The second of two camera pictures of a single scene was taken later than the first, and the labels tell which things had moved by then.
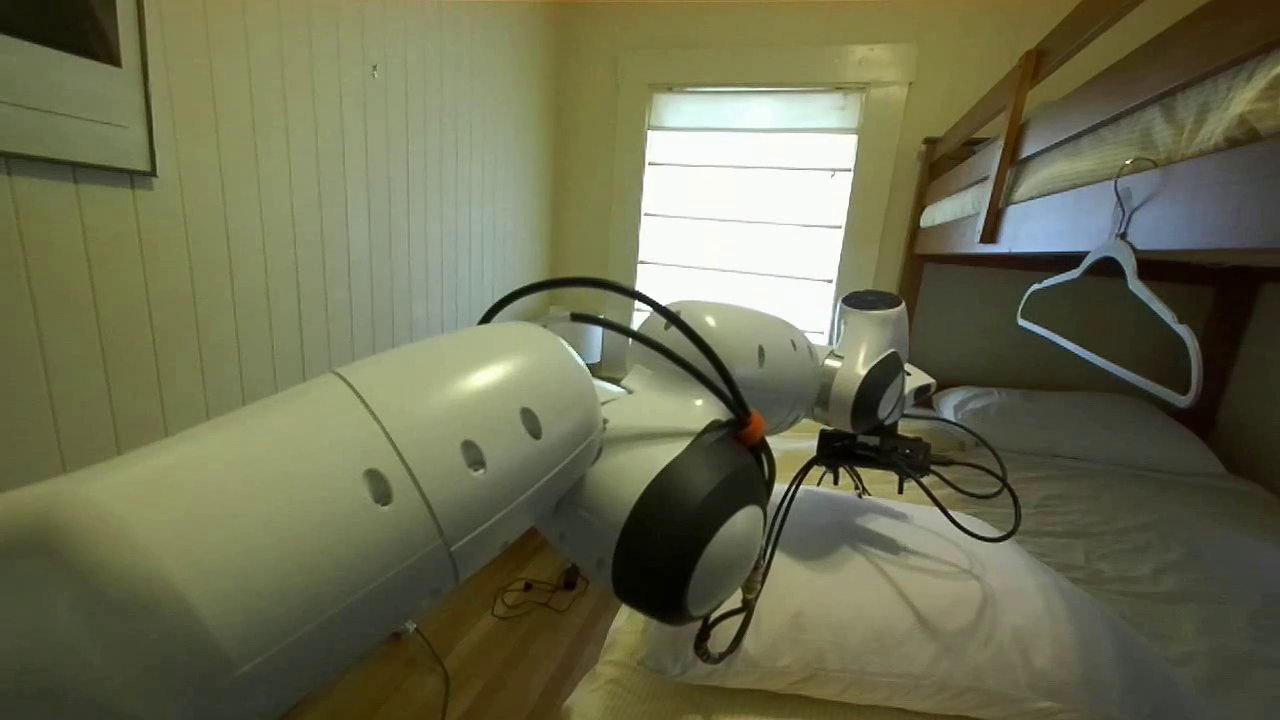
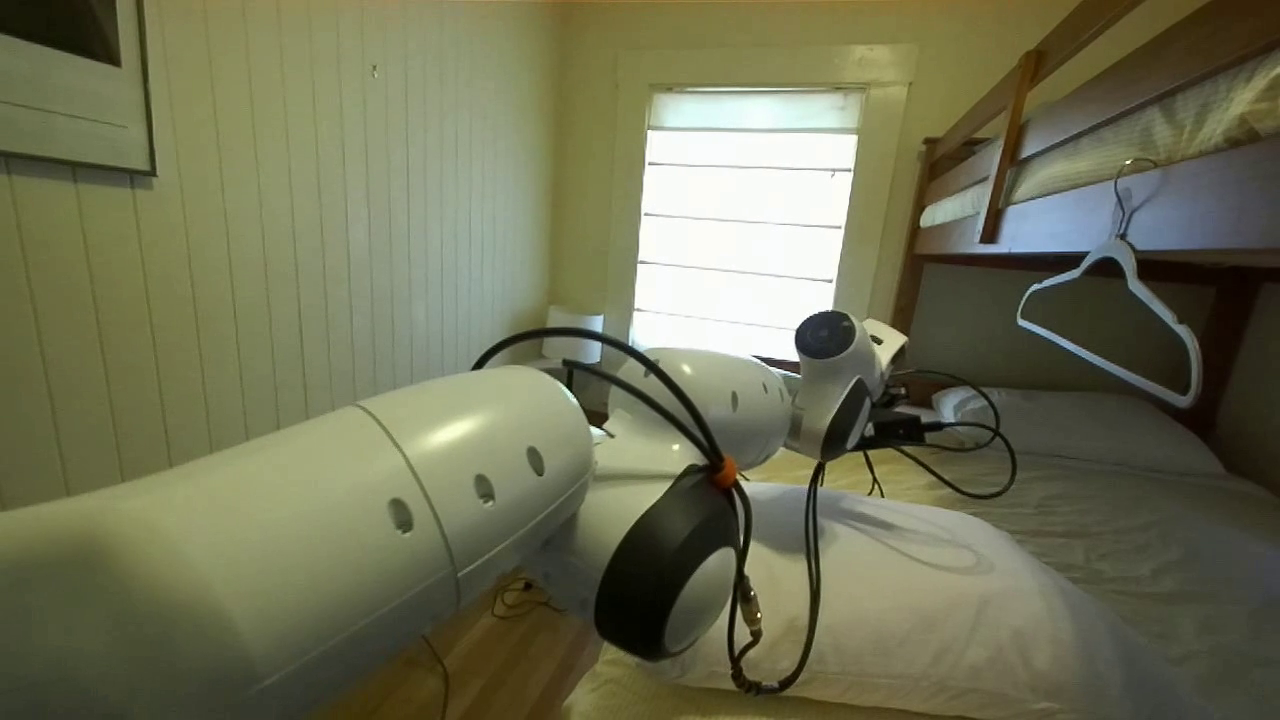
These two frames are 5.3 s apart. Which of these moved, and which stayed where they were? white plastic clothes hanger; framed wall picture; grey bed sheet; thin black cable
Moved: thin black cable
Stayed: white plastic clothes hanger; grey bed sheet; framed wall picture
